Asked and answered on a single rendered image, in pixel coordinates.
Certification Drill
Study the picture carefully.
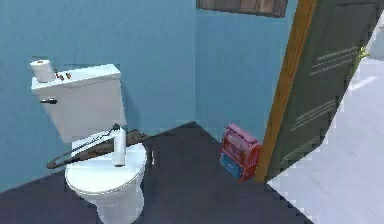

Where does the brown long wedge-shaped brush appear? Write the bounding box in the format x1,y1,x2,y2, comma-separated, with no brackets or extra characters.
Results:
45,123,152,170

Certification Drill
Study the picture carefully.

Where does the dark framed wall picture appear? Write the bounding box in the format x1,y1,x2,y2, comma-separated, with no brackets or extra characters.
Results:
195,0,289,19

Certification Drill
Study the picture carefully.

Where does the yellow-green door handle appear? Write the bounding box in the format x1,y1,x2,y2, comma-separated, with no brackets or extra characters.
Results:
354,45,371,67

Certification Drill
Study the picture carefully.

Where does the dark grey-green room door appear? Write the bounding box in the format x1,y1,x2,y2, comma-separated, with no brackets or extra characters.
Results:
265,0,384,183

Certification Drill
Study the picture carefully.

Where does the pink red blue box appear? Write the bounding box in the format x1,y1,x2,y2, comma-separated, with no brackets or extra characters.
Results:
218,122,263,184

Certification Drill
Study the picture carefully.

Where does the orange wooden door frame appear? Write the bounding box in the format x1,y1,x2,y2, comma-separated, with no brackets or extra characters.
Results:
252,0,318,184

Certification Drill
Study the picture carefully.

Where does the white cylinder bottle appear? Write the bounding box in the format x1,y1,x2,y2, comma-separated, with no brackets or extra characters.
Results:
112,127,128,167

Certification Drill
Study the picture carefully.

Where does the white toilet paper roll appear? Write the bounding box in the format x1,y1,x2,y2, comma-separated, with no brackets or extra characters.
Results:
29,59,56,84

